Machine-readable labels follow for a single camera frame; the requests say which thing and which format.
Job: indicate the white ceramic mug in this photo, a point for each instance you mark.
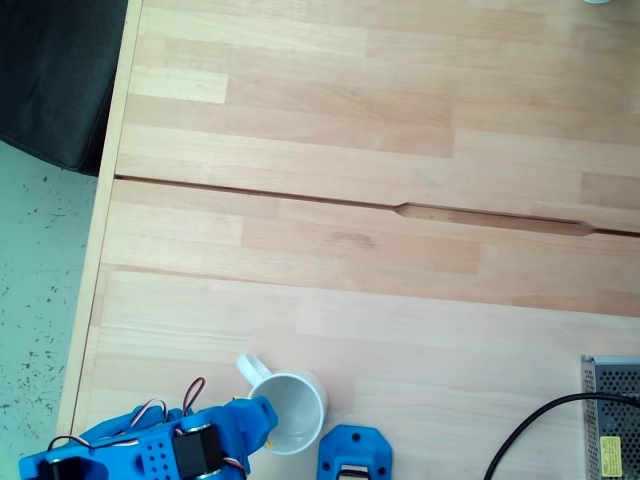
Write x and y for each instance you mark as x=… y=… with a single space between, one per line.
x=300 y=400

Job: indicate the dark upholstered seat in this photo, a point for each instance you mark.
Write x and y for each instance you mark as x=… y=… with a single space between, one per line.
x=50 y=75

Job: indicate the small white round object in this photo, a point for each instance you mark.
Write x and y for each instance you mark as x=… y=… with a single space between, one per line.
x=597 y=1

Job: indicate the light wooden base board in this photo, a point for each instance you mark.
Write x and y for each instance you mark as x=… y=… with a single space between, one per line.
x=450 y=350

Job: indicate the blue printed post base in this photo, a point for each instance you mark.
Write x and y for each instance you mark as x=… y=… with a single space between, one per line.
x=355 y=450

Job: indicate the perforated metal power supply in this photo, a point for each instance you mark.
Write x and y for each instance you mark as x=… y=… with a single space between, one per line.
x=612 y=435

